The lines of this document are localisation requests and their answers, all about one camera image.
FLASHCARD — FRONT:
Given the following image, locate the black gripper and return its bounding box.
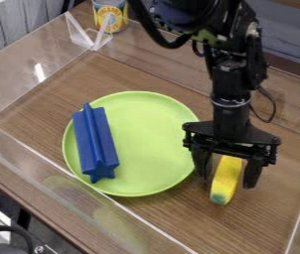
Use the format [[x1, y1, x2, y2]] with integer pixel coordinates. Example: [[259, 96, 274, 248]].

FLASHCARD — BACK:
[[183, 107, 282, 190]]

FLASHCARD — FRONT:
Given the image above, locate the yellow toy banana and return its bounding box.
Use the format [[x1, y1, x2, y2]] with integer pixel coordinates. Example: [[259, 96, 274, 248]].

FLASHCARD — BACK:
[[211, 155, 243, 205]]

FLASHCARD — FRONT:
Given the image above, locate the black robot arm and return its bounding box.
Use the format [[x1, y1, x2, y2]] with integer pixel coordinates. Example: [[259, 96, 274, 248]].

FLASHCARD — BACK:
[[128, 0, 282, 189]]

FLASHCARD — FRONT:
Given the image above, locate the green round plate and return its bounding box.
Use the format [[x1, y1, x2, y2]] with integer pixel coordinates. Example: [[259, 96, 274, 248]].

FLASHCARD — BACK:
[[63, 91, 199, 197]]

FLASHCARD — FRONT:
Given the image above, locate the blue star-shaped block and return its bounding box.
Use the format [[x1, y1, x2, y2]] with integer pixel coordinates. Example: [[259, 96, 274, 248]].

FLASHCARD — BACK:
[[73, 103, 120, 184]]

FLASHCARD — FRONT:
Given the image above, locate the yellow printed can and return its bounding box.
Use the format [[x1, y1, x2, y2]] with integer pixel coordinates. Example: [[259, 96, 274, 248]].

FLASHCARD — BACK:
[[92, 0, 129, 34]]

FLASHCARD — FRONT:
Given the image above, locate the clear acrylic enclosure wall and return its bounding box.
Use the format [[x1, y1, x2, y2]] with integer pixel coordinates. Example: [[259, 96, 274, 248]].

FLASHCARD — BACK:
[[0, 15, 300, 254]]

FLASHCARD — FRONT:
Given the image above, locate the clear acrylic corner bracket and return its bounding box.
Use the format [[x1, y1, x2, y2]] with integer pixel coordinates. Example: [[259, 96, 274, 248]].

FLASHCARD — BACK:
[[66, 12, 113, 52]]

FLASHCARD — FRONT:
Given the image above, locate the black cable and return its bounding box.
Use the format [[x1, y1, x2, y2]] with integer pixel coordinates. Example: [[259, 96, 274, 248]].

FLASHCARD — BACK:
[[0, 224, 35, 254]]

